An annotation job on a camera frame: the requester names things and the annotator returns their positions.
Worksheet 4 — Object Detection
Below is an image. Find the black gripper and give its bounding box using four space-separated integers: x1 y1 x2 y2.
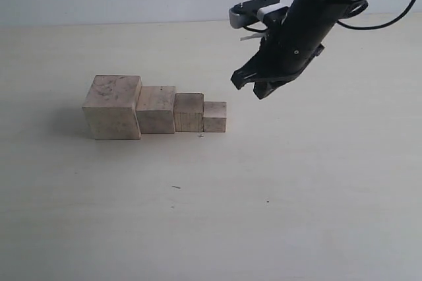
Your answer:
231 0 340 100

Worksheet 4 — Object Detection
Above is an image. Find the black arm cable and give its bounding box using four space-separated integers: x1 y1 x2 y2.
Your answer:
336 0 421 31

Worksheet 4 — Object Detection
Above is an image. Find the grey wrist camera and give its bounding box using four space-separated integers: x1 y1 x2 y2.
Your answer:
229 0 289 29

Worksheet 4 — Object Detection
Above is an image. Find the third largest wooden cube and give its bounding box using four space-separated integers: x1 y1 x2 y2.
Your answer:
173 93 204 133

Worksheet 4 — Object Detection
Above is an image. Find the smallest wooden cube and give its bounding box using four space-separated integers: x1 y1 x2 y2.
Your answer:
202 102 227 133

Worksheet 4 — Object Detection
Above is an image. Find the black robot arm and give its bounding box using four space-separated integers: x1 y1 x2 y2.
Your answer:
229 0 368 100

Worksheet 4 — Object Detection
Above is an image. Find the second largest wooden cube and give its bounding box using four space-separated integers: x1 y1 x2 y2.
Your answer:
136 86 176 134

